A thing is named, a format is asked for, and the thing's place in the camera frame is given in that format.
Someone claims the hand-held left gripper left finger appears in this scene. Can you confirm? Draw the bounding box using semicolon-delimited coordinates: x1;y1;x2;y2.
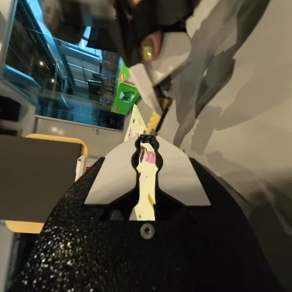
84;136;141;207

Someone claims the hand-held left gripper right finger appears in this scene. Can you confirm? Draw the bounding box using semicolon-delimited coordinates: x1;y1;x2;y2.
155;136;212;207

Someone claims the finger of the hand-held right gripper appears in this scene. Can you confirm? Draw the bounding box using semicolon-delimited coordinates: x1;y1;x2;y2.
128;62;164;115
146;33;192;85

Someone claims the yellow and black brick assembly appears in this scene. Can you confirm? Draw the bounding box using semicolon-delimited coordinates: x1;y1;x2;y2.
140;96;172;144

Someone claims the person's right hand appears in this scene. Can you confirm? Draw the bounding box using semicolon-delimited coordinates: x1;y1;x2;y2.
141;30;165;62

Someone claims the green toy box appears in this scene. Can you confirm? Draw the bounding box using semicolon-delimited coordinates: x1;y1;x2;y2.
111;62;140;114

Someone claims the instruction booklet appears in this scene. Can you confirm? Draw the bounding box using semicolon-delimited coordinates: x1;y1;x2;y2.
125;104;158;221

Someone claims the pink pig brick figure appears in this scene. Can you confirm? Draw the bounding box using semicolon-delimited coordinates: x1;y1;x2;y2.
144;151;157;165

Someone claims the yellow rounded frame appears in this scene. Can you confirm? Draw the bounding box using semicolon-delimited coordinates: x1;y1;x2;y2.
5;133;88;234

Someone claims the glass window wall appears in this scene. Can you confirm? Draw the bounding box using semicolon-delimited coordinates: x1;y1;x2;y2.
0;0;128;131

